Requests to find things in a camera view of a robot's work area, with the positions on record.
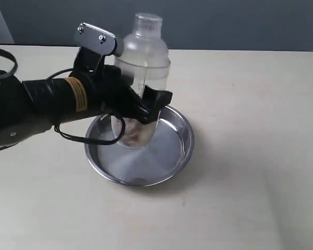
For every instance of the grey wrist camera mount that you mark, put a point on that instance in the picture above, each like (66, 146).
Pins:
(98, 40)

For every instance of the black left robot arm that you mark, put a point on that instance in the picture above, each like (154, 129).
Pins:
(28, 108)

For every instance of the clear plastic shaker bottle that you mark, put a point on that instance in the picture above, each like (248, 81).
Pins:
(145, 58)

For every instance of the round stainless steel pan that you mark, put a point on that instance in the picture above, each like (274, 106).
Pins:
(165, 156)

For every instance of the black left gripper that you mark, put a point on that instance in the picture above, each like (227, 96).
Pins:
(104, 89)

